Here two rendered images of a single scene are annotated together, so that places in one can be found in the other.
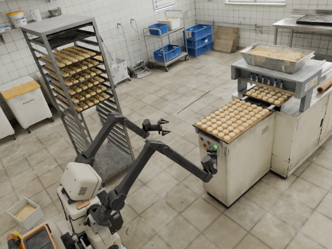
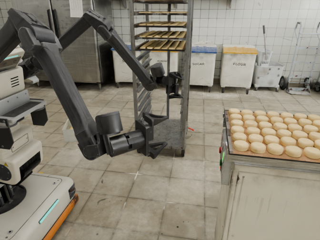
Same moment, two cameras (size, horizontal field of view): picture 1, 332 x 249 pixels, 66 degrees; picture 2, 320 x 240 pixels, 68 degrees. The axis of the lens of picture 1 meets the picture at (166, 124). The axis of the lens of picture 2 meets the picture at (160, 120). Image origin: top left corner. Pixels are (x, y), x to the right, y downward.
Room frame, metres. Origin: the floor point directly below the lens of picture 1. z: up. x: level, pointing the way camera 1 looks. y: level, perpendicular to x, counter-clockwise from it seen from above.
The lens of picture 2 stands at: (0.85, -0.76, 1.35)
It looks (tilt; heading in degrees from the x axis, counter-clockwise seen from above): 25 degrees down; 44
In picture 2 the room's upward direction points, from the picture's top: straight up
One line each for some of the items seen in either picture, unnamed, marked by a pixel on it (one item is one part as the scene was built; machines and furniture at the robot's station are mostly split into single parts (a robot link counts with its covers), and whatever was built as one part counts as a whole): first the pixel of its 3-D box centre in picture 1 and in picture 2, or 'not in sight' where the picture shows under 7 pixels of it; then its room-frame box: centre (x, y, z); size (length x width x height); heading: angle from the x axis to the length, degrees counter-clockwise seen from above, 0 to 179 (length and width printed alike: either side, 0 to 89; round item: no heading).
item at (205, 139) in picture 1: (210, 145); (225, 154); (1.69, -0.34, 0.77); 0.24 x 0.04 x 0.14; 33
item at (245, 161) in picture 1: (237, 153); (297, 221); (1.88, -0.65, 0.45); 0.70 x 0.34 x 0.90; 123
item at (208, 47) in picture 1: (198, 48); not in sight; (6.31, -1.15, 0.10); 0.60 x 0.40 x 0.20; 123
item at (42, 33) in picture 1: (78, 121); (133, 58); (2.16, 0.84, 0.97); 0.03 x 0.03 x 1.70; 35
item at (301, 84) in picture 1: (271, 82); not in sight; (2.16, -1.07, 1.01); 0.72 x 0.33 x 0.34; 33
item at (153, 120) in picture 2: (211, 151); (155, 124); (1.32, -0.28, 1.02); 0.09 x 0.07 x 0.07; 168
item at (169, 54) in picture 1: (167, 53); not in sight; (5.83, -0.33, 0.28); 0.56 x 0.38 x 0.20; 133
